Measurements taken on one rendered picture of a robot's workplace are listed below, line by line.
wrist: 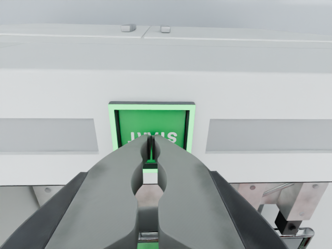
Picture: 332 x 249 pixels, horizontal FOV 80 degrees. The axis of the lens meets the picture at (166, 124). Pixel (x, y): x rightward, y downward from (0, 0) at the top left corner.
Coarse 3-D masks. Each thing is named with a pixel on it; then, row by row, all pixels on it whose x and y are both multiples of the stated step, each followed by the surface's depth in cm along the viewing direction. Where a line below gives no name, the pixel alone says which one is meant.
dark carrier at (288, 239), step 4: (284, 240) 31; (288, 240) 31; (292, 240) 31; (296, 240) 31; (300, 240) 31; (140, 244) 30; (144, 244) 30; (148, 244) 30; (152, 244) 30; (156, 244) 30; (288, 244) 32; (292, 244) 32; (296, 244) 32; (140, 248) 31; (144, 248) 31; (148, 248) 31; (152, 248) 31; (156, 248) 31; (292, 248) 32; (296, 248) 32
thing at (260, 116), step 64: (0, 64) 13; (64, 64) 13; (128, 64) 14; (192, 64) 14; (256, 64) 15; (320, 64) 16; (0, 128) 14; (64, 128) 14; (256, 128) 15; (320, 128) 15
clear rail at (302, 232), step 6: (276, 228) 31; (300, 228) 31; (306, 228) 31; (144, 234) 29; (150, 234) 29; (156, 234) 29; (300, 234) 30; (306, 234) 30; (312, 234) 30; (138, 240) 29; (144, 240) 29; (150, 240) 29; (156, 240) 29
